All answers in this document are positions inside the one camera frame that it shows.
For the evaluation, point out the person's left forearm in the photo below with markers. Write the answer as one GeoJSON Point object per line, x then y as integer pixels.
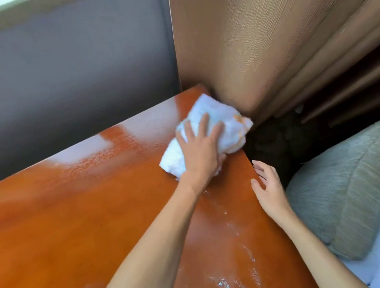
{"type": "Point", "coordinates": [149, 255]}

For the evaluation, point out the person's left hand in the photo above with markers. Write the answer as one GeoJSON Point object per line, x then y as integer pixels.
{"type": "Point", "coordinates": [199, 158]}

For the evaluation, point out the person's left thumb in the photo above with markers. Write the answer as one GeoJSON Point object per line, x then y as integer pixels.
{"type": "Point", "coordinates": [223, 159]}

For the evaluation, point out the white cleaning cloth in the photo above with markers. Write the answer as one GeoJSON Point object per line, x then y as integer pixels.
{"type": "Point", "coordinates": [223, 117]}

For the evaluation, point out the person's right hand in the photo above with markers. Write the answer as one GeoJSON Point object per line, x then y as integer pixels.
{"type": "Point", "coordinates": [272, 195]}

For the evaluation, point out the person's left middle finger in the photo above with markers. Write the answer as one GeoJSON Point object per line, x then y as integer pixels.
{"type": "Point", "coordinates": [203, 124]}

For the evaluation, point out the person's right thumb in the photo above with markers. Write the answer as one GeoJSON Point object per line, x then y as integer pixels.
{"type": "Point", "coordinates": [256, 189]}

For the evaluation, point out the brown ribbed curtain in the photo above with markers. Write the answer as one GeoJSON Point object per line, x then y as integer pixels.
{"type": "Point", "coordinates": [265, 31]}

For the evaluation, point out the person's right forearm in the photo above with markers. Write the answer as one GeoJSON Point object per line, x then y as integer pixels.
{"type": "Point", "coordinates": [317, 258]}

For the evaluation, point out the grey-green woven pillow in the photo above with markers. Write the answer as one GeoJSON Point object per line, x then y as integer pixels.
{"type": "Point", "coordinates": [351, 178]}

